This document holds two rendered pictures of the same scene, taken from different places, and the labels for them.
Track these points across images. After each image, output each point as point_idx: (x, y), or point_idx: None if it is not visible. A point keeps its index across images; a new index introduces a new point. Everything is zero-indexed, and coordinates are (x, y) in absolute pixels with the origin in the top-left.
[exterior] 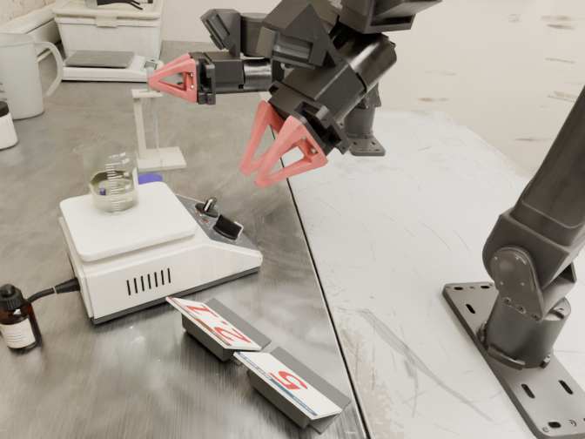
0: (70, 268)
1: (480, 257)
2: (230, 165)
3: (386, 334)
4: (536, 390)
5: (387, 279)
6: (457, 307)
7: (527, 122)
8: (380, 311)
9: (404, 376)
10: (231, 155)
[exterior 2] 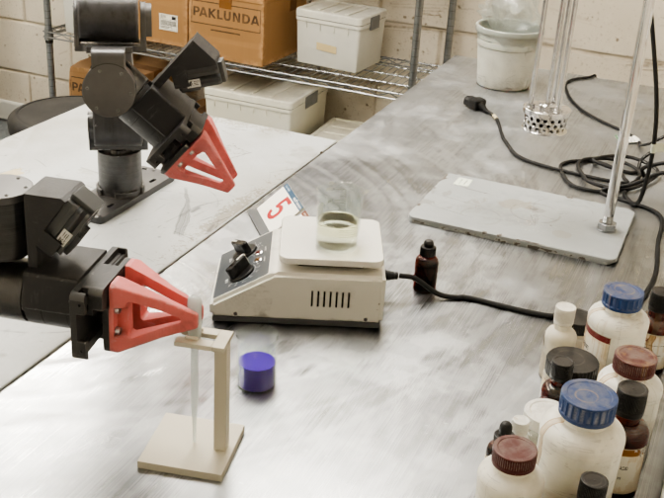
0: (381, 324)
1: None
2: (93, 404)
3: (183, 221)
4: (147, 179)
5: (126, 240)
6: (118, 207)
7: None
8: (166, 229)
9: (203, 208)
10: (64, 425)
